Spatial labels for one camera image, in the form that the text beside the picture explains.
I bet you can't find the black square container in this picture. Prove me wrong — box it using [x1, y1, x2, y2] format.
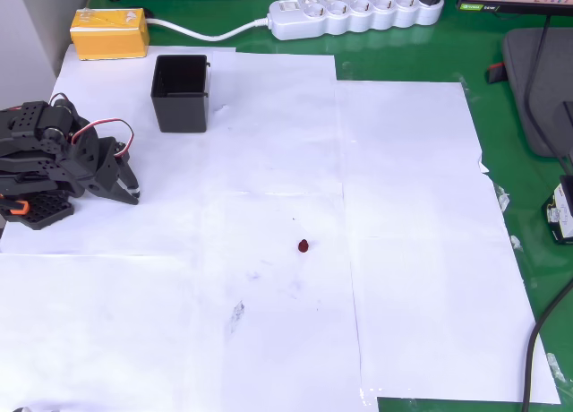
[150, 54, 212, 134]

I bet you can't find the yellow cardboard box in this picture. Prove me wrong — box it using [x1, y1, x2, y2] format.
[70, 7, 151, 62]

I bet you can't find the orange black table clamp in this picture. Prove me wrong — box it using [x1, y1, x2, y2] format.
[0, 194, 30, 219]

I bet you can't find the white paper table covering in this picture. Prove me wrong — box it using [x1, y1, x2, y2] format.
[0, 43, 563, 412]

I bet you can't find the white power strip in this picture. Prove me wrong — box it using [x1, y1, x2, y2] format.
[267, 0, 445, 42]

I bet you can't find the green desk mat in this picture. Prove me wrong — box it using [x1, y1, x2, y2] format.
[91, 0, 573, 412]

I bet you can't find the red black small tab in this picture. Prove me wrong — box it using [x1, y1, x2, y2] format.
[485, 61, 508, 85]

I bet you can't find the grey laptop sleeve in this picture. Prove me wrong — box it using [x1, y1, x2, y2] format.
[500, 26, 573, 159]

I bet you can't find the red white servo wire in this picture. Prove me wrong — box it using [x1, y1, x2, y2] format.
[47, 91, 135, 160]

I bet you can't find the white power strip cable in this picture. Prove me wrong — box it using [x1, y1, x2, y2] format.
[145, 16, 272, 43]

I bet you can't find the thin black cable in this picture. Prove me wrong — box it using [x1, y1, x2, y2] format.
[523, 13, 573, 174]

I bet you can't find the thick black cable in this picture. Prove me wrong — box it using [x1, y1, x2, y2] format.
[521, 278, 573, 412]

